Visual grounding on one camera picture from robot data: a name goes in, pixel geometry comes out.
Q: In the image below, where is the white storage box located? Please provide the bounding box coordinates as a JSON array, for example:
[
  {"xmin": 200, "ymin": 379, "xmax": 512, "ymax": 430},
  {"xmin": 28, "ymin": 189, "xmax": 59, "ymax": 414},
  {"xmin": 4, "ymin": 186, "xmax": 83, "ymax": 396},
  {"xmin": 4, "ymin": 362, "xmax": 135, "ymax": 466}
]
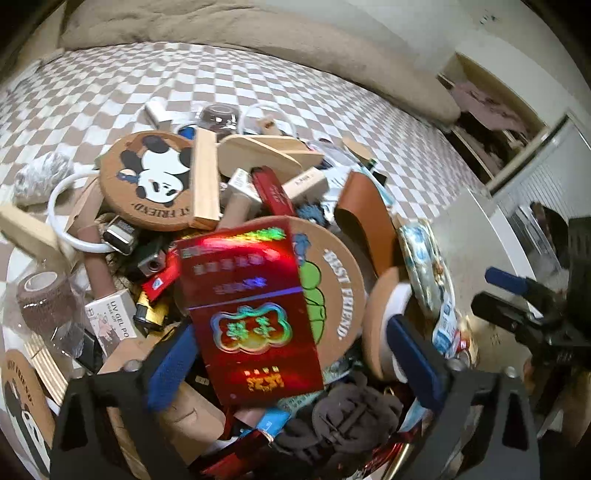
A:
[{"xmin": 431, "ymin": 189, "xmax": 535, "ymax": 374}]

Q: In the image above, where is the large tape roll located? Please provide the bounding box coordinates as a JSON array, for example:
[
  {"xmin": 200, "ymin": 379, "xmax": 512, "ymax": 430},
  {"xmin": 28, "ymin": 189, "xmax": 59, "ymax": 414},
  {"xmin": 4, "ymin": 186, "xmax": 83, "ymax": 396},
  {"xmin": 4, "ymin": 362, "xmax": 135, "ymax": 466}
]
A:
[{"xmin": 362, "ymin": 267, "xmax": 413, "ymax": 383}]

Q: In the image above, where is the beige duvet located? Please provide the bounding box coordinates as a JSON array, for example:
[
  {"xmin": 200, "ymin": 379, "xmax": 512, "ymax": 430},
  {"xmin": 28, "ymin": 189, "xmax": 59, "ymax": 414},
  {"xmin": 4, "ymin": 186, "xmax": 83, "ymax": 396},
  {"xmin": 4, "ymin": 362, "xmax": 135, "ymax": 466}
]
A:
[{"xmin": 61, "ymin": 1, "xmax": 461, "ymax": 126}]

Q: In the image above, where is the white ring hoop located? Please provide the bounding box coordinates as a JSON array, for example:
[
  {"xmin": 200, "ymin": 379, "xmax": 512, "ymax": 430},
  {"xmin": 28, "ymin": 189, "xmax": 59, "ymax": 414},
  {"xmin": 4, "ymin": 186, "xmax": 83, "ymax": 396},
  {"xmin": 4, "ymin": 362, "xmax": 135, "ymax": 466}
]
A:
[{"xmin": 47, "ymin": 169, "xmax": 114, "ymax": 254}]

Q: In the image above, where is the floral fabric pouch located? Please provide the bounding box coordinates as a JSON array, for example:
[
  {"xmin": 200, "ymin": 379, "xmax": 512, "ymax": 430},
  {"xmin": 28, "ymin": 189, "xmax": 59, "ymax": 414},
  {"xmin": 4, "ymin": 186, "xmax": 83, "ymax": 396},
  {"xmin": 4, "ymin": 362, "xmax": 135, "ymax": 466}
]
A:
[{"xmin": 398, "ymin": 219, "xmax": 456, "ymax": 320}]

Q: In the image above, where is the green frog cork coaster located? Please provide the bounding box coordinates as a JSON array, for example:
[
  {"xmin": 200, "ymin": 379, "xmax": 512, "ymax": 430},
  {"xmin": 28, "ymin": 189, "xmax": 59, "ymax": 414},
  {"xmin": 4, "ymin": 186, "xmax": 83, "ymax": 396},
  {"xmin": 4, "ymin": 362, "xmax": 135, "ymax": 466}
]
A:
[{"xmin": 239, "ymin": 215, "xmax": 369, "ymax": 370}]

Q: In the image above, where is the brown leather case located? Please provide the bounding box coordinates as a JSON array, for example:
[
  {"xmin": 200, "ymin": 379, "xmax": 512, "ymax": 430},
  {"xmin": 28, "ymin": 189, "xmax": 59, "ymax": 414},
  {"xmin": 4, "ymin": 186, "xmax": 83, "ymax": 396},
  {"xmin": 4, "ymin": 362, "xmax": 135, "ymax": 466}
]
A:
[{"xmin": 334, "ymin": 171, "xmax": 399, "ymax": 277}]

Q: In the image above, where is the checkered bed sheet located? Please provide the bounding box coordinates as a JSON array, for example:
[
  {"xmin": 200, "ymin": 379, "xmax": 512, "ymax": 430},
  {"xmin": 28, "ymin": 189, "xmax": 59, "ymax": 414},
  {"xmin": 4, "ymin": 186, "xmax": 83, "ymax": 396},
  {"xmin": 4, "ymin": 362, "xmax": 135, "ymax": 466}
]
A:
[{"xmin": 1, "ymin": 43, "xmax": 482, "ymax": 224}]

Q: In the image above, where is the wooden block stick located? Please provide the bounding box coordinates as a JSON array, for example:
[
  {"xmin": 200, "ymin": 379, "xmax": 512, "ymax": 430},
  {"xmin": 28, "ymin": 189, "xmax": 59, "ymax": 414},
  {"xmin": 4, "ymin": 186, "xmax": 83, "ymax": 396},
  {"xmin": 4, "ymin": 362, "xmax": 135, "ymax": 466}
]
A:
[{"xmin": 189, "ymin": 128, "xmax": 221, "ymax": 231}]

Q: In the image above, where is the brown bandage roll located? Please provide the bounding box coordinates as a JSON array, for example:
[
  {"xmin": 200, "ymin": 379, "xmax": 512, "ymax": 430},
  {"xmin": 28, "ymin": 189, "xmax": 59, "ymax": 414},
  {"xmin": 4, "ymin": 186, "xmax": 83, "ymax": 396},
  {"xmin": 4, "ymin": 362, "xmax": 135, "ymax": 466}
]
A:
[{"xmin": 16, "ymin": 270, "xmax": 76, "ymax": 339}]

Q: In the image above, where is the red cigarette box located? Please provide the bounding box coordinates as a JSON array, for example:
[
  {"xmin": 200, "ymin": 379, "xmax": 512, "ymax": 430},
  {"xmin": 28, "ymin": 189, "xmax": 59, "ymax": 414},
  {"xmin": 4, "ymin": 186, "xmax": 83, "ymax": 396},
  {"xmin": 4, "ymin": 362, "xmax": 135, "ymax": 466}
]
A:
[{"xmin": 177, "ymin": 216, "xmax": 324, "ymax": 406}]

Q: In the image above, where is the blue white mask packet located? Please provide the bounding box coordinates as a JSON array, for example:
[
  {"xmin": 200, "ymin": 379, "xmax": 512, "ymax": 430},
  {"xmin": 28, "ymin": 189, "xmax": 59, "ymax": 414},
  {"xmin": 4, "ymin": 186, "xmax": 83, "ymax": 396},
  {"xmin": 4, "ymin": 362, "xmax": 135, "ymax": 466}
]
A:
[{"xmin": 432, "ymin": 296, "xmax": 461, "ymax": 359}]

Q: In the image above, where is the panda cork coaster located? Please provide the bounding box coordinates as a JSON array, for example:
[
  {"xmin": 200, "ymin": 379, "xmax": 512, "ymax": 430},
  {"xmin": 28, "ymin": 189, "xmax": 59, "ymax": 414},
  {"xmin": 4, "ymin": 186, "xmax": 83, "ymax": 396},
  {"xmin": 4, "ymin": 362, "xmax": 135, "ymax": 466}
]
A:
[{"xmin": 99, "ymin": 131, "xmax": 192, "ymax": 232}]

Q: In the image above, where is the closet shelf with clothes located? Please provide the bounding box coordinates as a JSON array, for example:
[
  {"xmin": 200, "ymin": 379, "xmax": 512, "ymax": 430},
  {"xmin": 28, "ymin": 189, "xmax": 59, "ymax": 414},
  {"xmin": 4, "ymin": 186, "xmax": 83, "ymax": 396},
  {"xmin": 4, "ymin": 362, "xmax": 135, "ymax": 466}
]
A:
[{"xmin": 438, "ymin": 53, "xmax": 570, "ymax": 195}]

